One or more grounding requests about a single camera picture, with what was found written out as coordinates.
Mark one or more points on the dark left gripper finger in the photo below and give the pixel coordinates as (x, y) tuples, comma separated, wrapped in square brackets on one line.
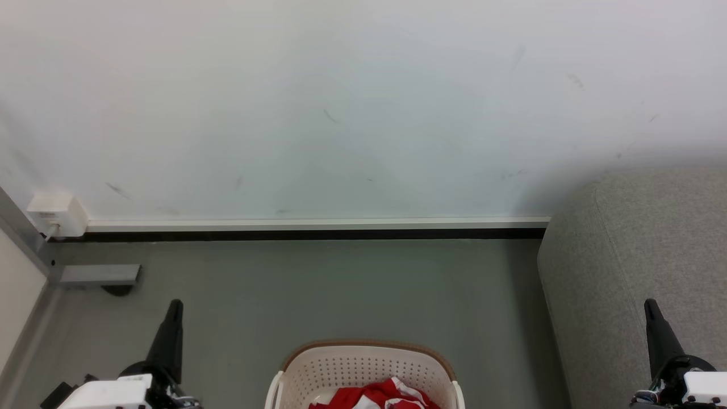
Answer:
[(168, 341)]

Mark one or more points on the white and black baseboard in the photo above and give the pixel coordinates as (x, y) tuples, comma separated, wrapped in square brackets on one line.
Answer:
[(318, 226)]

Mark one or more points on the grey metal foot bracket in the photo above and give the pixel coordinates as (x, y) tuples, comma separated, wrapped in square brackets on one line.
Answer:
[(99, 275)]

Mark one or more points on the red and white garment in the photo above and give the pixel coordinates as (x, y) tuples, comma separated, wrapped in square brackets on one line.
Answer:
[(379, 396)]

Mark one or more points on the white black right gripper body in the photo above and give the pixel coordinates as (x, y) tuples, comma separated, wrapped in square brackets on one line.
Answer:
[(696, 386)]

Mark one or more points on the white wall socket box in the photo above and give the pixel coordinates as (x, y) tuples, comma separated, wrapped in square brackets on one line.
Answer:
[(57, 211)]

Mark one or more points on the grey fabric sofa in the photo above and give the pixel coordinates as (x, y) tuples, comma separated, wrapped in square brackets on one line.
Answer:
[(636, 272)]

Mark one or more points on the black round caster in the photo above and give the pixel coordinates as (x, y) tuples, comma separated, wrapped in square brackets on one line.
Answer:
[(117, 290)]

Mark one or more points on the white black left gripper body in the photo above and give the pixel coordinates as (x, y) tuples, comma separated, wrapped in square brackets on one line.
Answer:
[(113, 393)]

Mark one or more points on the grey metal frame post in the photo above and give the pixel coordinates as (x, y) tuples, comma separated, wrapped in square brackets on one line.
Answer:
[(23, 227)]

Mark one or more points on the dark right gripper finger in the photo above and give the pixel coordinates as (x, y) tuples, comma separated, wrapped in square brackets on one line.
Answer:
[(660, 341)]

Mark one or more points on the cream perforated laundry basket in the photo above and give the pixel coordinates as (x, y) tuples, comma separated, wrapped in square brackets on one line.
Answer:
[(363, 366)]

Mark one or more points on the white furniture side panel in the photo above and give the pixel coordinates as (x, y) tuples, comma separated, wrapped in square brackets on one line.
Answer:
[(17, 289)]

